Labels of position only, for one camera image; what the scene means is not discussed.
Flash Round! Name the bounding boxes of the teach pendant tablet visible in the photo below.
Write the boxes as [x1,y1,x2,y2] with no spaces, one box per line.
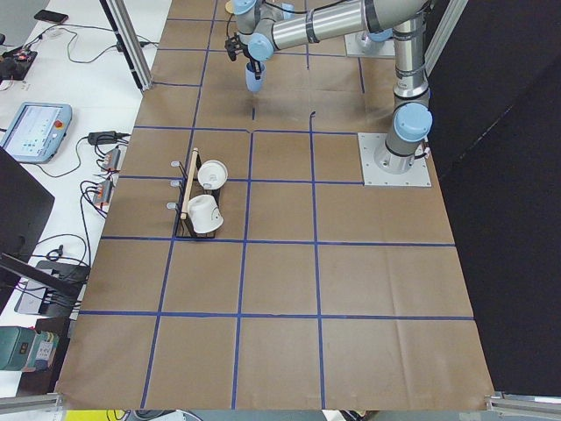
[1,102,73,164]

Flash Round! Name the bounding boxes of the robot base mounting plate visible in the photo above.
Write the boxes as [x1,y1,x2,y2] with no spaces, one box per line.
[358,132,431,188]

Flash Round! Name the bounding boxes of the white smiley mug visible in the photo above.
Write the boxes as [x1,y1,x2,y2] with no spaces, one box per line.
[197,160,228,190]
[188,195,224,234]

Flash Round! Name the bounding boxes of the black wire mug rack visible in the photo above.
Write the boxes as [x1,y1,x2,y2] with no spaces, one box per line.
[167,148,228,239]

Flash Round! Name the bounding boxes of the wooden rack handle rod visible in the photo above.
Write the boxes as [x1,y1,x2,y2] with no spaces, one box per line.
[180,147,199,220]

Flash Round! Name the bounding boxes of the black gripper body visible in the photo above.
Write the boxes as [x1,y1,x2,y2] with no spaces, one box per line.
[224,32,252,61]

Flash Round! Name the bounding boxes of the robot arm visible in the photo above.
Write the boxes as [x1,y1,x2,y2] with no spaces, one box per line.
[224,0,433,175]

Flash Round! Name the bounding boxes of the black smartphone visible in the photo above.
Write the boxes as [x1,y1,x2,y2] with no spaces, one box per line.
[33,9,68,25]

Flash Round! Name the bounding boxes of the wooden cup stand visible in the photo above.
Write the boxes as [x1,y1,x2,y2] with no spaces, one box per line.
[225,1,235,14]

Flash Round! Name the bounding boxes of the grey usb hub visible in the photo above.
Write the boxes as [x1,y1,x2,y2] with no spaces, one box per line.
[92,178,114,209]
[101,147,121,172]

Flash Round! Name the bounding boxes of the blue plastic cup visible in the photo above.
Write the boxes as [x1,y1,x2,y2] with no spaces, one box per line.
[245,63,266,93]

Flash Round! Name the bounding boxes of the aluminium frame post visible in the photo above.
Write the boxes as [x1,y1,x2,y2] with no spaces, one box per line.
[99,0,153,92]

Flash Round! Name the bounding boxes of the white smiley mug right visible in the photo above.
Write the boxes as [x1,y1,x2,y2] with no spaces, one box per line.
[197,160,228,190]

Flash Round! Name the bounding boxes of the black power adapter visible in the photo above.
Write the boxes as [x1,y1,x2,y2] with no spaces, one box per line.
[87,131,131,146]

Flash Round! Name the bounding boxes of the black monitor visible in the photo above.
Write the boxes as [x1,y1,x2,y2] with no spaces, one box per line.
[0,149,54,262]

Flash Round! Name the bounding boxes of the white smiley mug left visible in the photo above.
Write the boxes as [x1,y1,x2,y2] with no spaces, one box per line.
[188,195,224,234]

